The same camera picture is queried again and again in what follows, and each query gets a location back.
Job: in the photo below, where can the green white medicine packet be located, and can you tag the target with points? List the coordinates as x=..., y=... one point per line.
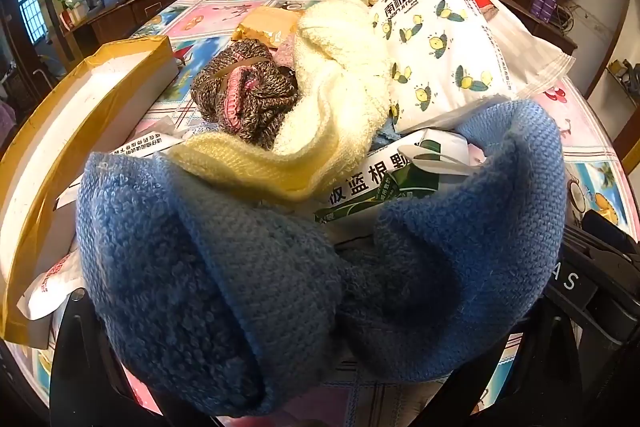
x=380, y=187

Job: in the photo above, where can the white text packet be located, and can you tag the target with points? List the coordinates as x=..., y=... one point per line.
x=145, y=144

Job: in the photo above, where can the yellow taped cardboard box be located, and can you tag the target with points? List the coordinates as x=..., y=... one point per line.
x=65, y=117

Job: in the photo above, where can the barred window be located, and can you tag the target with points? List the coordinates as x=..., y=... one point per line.
x=30, y=12

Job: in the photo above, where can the white red print packet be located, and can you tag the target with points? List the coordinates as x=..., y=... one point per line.
x=47, y=287

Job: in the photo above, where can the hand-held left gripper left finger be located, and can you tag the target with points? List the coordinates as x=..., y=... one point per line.
x=75, y=357

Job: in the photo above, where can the brown knit hat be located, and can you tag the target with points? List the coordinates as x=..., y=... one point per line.
x=250, y=87

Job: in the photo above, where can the purple bottles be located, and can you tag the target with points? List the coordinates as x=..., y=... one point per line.
x=545, y=2

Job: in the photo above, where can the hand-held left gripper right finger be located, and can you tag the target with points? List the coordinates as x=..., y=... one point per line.
x=550, y=382

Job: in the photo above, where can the pale yellow knit cloth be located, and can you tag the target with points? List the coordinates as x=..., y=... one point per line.
x=260, y=167

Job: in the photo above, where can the cream fluffy towel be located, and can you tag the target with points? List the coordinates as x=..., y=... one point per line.
x=340, y=67

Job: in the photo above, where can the orange padded envelope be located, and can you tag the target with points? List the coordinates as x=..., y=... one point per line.
x=270, y=24

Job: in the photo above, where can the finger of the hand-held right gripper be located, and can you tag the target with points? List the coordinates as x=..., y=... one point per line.
x=610, y=232

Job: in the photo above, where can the bee-print white package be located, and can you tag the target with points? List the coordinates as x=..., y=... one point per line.
x=440, y=37

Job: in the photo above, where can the wooden cabinet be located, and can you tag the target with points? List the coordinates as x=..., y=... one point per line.
x=115, y=17

